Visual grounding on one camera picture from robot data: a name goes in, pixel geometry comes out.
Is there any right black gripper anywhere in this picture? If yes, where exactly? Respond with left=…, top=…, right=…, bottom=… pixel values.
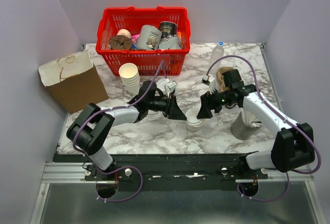
left=196, top=86, right=233, bottom=119

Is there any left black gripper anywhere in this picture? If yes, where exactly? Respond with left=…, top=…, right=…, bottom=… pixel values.
left=146, top=94, right=187, bottom=121

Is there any single white cup lid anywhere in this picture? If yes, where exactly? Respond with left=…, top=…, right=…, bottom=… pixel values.
left=186, top=108, right=205, bottom=127

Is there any stack of white paper cups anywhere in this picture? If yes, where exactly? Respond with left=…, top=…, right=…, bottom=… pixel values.
left=119, top=63, right=140, bottom=95

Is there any brown paper takeout bag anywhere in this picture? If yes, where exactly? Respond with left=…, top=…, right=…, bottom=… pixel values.
left=38, top=51, right=108, bottom=114

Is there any single white paper cup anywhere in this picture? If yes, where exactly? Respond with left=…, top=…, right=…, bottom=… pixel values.
left=187, top=123, right=204, bottom=132

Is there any stack of cup lids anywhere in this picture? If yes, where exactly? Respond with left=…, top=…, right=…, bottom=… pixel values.
left=156, top=78, right=169, bottom=91

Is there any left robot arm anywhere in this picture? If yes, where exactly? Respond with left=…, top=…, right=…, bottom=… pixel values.
left=67, top=81, right=187, bottom=180

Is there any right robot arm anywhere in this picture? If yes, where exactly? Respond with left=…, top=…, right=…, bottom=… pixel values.
left=197, top=69, right=315, bottom=179

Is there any brown pulp cup carrier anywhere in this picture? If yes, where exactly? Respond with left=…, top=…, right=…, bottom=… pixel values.
left=216, top=67, right=234, bottom=92

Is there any grey cup of straws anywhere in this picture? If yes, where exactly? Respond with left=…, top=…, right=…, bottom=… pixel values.
left=230, top=108, right=262, bottom=140

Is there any red plastic shopping basket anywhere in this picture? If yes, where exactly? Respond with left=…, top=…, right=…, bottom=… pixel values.
left=95, top=6, right=192, bottom=77

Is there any clear plastic water bottle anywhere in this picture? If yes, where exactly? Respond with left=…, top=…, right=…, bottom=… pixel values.
left=208, top=41, right=224, bottom=74

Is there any grey crumpled item in basket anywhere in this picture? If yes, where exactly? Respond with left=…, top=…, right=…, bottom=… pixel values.
left=158, top=37, right=182, bottom=51

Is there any grey printed cup in basket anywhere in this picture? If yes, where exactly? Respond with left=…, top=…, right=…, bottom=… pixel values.
left=136, top=25, right=162, bottom=50

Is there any black printed can in basket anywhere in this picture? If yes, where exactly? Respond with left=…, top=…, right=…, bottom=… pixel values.
left=158, top=21, right=177, bottom=39

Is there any brown striped cloth in basket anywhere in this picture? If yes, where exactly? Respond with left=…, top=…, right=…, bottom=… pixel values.
left=109, top=35, right=133, bottom=51

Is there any beige egg-shaped object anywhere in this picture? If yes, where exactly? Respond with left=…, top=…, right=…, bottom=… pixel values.
left=117, top=29, right=131, bottom=39

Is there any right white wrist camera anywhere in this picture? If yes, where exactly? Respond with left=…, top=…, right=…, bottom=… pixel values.
left=201, top=74, right=218, bottom=95

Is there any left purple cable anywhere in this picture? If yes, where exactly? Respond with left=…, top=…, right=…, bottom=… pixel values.
left=72, top=59, right=168, bottom=203

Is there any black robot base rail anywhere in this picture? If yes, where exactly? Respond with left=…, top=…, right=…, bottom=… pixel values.
left=51, top=153, right=302, bottom=193

